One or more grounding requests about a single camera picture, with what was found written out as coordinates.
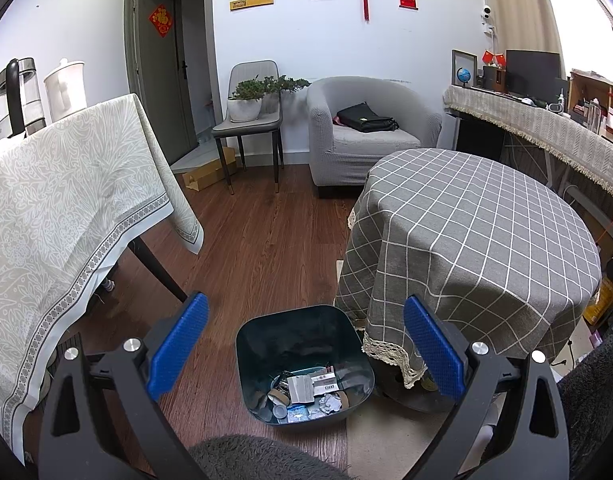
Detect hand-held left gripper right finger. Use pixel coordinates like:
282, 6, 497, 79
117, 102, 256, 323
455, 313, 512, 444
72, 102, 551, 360
403, 294, 572, 480

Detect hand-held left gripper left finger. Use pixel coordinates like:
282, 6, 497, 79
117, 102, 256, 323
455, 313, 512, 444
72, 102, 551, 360
39, 290, 210, 480

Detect dark foil wrapper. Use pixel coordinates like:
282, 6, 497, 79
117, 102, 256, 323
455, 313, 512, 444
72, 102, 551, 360
336, 360, 369, 403

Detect white red paper carton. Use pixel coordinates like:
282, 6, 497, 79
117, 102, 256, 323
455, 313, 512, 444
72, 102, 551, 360
310, 366, 338, 393

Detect dark blue trash bin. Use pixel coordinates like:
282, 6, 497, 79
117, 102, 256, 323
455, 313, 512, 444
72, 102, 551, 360
235, 304, 377, 427

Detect torn cardboard carton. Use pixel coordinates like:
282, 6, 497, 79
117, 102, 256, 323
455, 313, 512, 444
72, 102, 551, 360
288, 374, 314, 405

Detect blue white plastic packet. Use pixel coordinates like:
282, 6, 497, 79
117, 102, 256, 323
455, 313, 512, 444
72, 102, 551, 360
286, 405, 319, 423

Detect dark round table base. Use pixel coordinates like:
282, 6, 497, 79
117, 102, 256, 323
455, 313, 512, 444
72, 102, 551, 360
376, 355, 454, 413

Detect dark table leg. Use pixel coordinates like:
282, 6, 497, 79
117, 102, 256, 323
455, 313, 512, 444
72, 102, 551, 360
128, 237, 190, 306

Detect beige rug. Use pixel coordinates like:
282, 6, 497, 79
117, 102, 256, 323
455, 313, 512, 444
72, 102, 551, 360
346, 385, 492, 480

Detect grey fleece pants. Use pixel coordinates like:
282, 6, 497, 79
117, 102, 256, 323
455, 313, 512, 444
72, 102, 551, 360
189, 330, 613, 480

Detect flat cardboard box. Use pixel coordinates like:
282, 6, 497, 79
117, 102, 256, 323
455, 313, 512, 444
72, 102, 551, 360
182, 146, 238, 192

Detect beige patterned tablecloth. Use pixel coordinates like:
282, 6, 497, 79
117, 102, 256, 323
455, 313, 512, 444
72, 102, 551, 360
0, 92, 206, 463

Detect black bag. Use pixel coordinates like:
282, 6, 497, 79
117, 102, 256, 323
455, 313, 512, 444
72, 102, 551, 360
336, 101, 400, 133

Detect potted plant white pot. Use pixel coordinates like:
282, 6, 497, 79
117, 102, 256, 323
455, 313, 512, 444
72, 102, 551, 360
228, 79, 264, 122

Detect beige fringed desk cloth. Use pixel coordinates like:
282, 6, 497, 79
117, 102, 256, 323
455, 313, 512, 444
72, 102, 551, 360
442, 85, 613, 206

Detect grey green door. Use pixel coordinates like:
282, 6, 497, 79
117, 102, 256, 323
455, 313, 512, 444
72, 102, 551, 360
125, 0, 218, 166

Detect grey armchair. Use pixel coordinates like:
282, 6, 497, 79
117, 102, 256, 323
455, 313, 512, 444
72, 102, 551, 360
307, 76, 443, 200

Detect dark brown box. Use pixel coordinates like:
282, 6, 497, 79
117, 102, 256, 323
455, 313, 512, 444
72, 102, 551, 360
476, 66, 507, 92

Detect white pitcher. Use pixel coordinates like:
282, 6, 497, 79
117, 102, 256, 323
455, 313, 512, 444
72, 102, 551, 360
43, 58, 87, 123

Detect potted plant grey pot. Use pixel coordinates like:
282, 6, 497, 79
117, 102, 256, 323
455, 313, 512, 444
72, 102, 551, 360
259, 75, 312, 115

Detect grey chair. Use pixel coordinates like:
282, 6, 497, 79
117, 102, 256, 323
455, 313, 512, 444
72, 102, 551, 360
212, 60, 286, 196

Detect glass electric kettle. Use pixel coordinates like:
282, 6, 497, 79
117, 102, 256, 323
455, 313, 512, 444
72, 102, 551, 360
0, 57, 48, 143

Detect black monitor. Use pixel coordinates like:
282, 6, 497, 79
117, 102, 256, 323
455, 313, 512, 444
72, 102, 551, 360
505, 50, 561, 101

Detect wooden desk organizer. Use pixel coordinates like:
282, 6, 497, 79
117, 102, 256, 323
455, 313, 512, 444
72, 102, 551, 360
567, 69, 613, 136

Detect red door decoration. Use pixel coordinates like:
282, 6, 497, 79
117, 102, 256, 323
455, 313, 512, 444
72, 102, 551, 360
147, 4, 173, 39

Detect beige curtain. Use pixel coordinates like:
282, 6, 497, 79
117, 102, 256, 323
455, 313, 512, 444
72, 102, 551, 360
479, 0, 562, 78

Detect picture frame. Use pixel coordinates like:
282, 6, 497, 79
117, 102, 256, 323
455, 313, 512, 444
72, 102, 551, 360
451, 49, 478, 87

